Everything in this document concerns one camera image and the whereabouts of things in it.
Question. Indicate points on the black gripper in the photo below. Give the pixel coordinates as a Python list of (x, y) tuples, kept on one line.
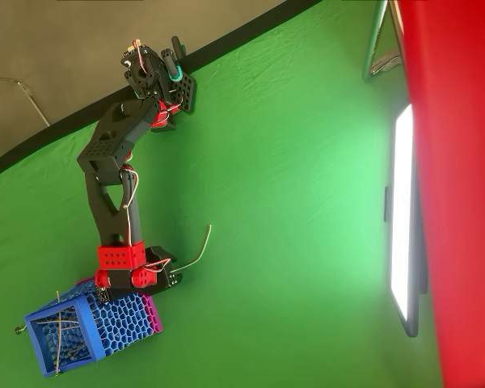
[(166, 277)]

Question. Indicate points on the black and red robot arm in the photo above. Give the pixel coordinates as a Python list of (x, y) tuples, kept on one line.
[(105, 149)]

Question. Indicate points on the blue and pink mesh basket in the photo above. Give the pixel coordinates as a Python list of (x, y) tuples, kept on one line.
[(121, 319)]

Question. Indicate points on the thin tan wooden stick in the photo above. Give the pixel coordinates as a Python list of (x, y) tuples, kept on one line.
[(58, 343)]

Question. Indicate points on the green cloth with black border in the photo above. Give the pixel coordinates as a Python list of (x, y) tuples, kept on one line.
[(266, 202)]

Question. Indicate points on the flat LED light panel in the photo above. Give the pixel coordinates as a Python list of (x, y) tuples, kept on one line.
[(402, 222)]

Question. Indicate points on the large red blurry object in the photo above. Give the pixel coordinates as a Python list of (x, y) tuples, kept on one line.
[(460, 182)]

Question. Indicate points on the chrome metal stand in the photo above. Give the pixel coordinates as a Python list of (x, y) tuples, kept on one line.
[(372, 44)]

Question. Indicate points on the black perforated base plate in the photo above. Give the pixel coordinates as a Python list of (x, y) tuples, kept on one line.
[(187, 95)]

